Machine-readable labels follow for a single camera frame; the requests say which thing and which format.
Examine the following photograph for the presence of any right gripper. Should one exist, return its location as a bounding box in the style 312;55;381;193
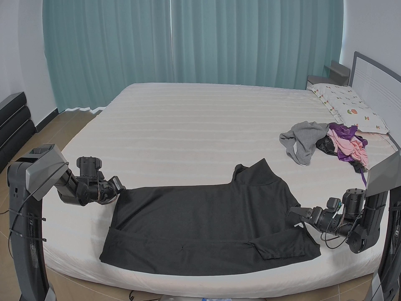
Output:
289;206;344;236

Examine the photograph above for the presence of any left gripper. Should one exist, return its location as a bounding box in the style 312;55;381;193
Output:
95;176;127;205

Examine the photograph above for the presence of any black long-sleeved top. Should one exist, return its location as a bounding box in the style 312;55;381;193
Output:
100;158;321;277

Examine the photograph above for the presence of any pile of clothes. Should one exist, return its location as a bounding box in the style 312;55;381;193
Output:
316;122;372;187

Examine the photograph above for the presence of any bed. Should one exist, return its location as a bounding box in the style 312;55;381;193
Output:
41;51;401;298

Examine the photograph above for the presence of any grey garment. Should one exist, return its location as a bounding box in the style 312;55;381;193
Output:
279;121;330;167

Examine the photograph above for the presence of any white printed pillow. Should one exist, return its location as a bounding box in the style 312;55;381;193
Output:
308;83;390;135

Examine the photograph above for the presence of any black chest of drawers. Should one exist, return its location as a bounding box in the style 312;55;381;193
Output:
0;92;36;165

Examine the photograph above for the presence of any grey bedside table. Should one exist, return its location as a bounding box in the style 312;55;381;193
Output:
307;60;351;89

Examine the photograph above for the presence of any blue-green curtain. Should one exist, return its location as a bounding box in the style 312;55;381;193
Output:
171;0;343;88
42;0;174;112

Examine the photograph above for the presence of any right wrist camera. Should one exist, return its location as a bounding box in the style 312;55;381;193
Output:
326;198;343;213

